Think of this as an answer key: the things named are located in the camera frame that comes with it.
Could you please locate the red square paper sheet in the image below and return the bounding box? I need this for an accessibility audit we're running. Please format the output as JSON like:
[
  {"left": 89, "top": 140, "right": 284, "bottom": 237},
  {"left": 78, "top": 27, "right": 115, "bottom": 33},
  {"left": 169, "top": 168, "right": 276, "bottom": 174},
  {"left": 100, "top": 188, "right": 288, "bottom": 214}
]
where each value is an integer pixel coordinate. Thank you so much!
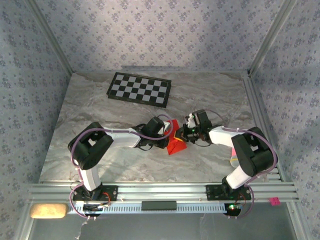
[{"left": 164, "top": 119, "right": 188, "bottom": 156}]

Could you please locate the black and white checkerboard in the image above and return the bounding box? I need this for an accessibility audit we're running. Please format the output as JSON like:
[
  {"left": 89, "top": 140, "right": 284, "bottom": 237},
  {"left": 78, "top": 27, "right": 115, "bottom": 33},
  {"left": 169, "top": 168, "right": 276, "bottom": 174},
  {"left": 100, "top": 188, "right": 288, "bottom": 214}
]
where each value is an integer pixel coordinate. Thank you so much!
[{"left": 106, "top": 71, "right": 173, "bottom": 109}]

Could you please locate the pink and yellow marker pen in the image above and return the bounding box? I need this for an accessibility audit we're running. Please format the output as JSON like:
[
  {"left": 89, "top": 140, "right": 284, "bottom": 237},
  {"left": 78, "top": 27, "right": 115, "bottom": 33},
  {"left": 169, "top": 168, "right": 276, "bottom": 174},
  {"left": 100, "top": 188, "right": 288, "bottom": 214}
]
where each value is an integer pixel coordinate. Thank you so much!
[{"left": 229, "top": 147, "right": 240, "bottom": 168}]

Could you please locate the black rectangular bar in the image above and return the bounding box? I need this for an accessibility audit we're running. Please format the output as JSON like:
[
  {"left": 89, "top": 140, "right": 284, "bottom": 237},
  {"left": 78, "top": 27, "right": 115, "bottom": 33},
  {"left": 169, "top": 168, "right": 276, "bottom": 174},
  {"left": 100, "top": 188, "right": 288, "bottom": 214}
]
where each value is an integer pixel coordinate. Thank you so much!
[{"left": 141, "top": 200, "right": 178, "bottom": 211}]

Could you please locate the beige sponge block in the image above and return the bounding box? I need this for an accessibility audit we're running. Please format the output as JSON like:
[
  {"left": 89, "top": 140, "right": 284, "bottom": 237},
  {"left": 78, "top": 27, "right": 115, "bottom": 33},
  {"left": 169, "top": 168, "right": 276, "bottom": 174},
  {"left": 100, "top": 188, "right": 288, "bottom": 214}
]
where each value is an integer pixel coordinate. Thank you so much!
[{"left": 29, "top": 203, "right": 69, "bottom": 220}]

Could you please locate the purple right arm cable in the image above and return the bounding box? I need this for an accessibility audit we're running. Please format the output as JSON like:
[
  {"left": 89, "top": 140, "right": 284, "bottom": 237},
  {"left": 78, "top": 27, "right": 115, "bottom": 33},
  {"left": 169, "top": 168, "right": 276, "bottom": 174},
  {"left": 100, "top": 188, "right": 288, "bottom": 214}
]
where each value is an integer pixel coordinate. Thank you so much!
[{"left": 199, "top": 109, "right": 279, "bottom": 220}]

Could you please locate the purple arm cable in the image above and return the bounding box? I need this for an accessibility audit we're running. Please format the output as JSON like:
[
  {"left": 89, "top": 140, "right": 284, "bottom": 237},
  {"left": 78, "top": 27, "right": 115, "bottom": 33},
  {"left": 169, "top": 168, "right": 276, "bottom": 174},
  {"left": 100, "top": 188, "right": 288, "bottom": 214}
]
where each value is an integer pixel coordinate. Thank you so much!
[
  {"left": 69, "top": 114, "right": 173, "bottom": 221},
  {"left": 199, "top": 109, "right": 279, "bottom": 220}
]

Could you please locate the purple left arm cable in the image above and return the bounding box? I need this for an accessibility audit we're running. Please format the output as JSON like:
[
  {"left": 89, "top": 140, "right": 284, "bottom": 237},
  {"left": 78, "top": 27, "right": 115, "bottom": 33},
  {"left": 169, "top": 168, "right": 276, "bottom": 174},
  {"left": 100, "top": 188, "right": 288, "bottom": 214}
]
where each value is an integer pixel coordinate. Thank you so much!
[{"left": 69, "top": 114, "right": 173, "bottom": 221}]

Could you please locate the long aluminium mounting rail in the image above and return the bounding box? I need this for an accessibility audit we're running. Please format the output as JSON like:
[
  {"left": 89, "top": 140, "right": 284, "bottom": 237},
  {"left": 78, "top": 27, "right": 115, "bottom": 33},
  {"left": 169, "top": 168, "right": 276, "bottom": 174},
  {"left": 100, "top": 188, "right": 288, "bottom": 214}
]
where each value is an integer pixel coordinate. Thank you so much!
[{"left": 24, "top": 182, "right": 300, "bottom": 203}]

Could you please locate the aluminium side rail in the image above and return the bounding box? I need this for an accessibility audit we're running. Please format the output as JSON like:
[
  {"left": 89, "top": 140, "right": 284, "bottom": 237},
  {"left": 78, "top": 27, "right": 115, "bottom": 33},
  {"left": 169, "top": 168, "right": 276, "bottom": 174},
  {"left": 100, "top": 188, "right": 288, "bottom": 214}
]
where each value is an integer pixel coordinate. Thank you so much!
[{"left": 241, "top": 76, "right": 286, "bottom": 182}]

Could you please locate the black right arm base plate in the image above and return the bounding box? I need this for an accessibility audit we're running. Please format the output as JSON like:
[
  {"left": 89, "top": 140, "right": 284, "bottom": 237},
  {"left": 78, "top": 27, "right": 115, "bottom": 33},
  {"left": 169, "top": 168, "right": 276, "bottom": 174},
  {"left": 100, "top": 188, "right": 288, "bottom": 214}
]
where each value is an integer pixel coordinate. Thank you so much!
[{"left": 205, "top": 184, "right": 252, "bottom": 201}]

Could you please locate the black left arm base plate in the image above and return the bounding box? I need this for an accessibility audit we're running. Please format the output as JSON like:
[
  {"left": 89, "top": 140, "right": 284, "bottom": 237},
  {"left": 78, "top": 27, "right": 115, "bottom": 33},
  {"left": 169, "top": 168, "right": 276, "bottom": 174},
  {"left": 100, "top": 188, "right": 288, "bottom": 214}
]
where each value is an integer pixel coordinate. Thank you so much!
[{"left": 72, "top": 184, "right": 119, "bottom": 202}]

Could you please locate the slotted white cable duct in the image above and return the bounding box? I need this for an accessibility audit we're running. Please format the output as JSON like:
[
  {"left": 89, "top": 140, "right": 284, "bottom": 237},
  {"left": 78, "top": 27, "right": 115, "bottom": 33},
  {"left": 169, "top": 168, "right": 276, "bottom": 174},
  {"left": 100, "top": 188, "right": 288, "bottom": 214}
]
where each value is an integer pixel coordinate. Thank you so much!
[{"left": 67, "top": 201, "right": 228, "bottom": 215}]

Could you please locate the aluminium frame post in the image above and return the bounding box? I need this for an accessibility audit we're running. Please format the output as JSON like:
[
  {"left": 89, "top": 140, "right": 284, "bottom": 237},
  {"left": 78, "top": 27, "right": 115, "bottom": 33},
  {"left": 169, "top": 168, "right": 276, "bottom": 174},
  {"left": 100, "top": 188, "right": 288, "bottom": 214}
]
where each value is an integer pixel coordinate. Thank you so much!
[
  {"left": 26, "top": 0, "right": 76, "bottom": 75},
  {"left": 286, "top": 202, "right": 310, "bottom": 240},
  {"left": 248, "top": 0, "right": 298, "bottom": 76},
  {"left": 14, "top": 203, "right": 38, "bottom": 240}
]

